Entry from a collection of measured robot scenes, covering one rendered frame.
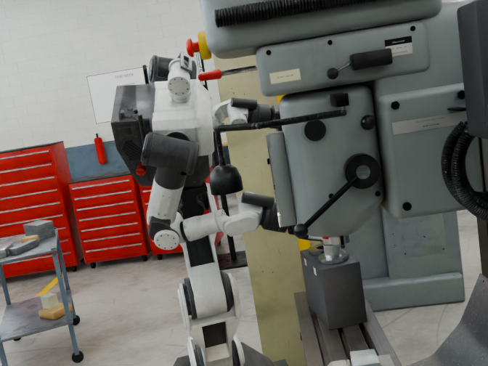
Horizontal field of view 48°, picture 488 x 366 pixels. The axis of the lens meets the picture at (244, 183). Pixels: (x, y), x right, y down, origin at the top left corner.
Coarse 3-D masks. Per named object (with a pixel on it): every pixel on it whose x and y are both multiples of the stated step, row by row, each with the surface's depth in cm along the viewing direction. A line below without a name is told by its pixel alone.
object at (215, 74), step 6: (252, 66) 127; (204, 72) 128; (210, 72) 127; (216, 72) 127; (222, 72) 127; (228, 72) 127; (234, 72) 127; (240, 72) 127; (198, 78) 128; (204, 78) 127; (210, 78) 128; (216, 78) 128
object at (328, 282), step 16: (304, 256) 170; (320, 256) 162; (352, 256) 162; (304, 272) 175; (320, 272) 155; (336, 272) 155; (352, 272) 156; (320, 288) 158; (336, 288) 156; (352, 288) 157; (320, 304) 162; (336, 304) 157; (352, 304) 158; (336, 320) 157; (352, 320) 158
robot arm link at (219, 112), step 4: (228, 100) 205; (220, 104) 205; (224, 104) 204; (228, 104) 205; (216, 108) 205; (220, 108) 205; (224, 108) 206; (212, 112) 204; (216, 112) 204; (220, 112) 206; (224, 112) 207; (216, 116) 207; (220, 116) 207; (224, 116) 209; (212, 120) 202; (216, 120) 204; (220, 120) 208; (216, 124) 202; (220, 124) 208
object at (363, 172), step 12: (360, 156) 108; (348, 168) 108; (360, 168) 108; (372, 168) 108; (348, 180) 109; (360, 180) 108; (372, 180) 108; (336, 192) 109; (324, 204) 110; (312, 216) 110; (300, 228) 109
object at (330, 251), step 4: (324, 240) 159; (328, 240) 158; (324, 244) 159; (328, 244) 158; (324, 248) 160; (328, 248) 159; (332, 248) 158; (336, 248) 159; (324, 252) 161; (328, 252) 159; (332, 252) 158; (336, 252) 159; (340, 252) 160; (328, 256) 159; (332, 256) 159; (336, 256) 159
